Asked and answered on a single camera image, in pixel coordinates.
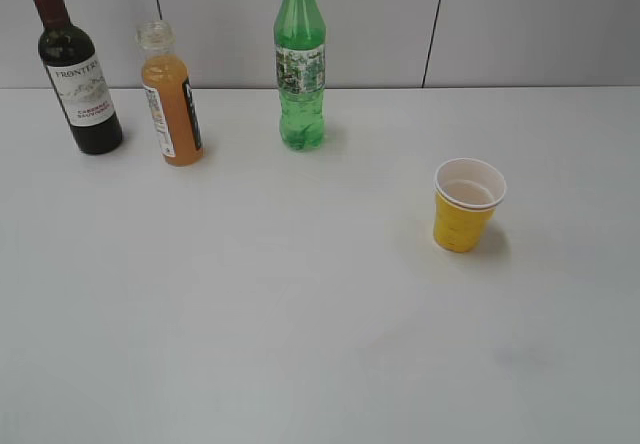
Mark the yellow paper cup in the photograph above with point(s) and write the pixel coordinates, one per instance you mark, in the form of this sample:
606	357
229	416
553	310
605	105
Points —
467	193

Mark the orange juice bottle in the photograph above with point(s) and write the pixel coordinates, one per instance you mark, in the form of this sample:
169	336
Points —
165	79

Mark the green plastic soda bottle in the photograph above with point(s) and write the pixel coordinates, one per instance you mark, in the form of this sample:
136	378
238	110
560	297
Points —
300	60

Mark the dark red wine bottle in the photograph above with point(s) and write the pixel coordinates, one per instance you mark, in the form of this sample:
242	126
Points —
73	68

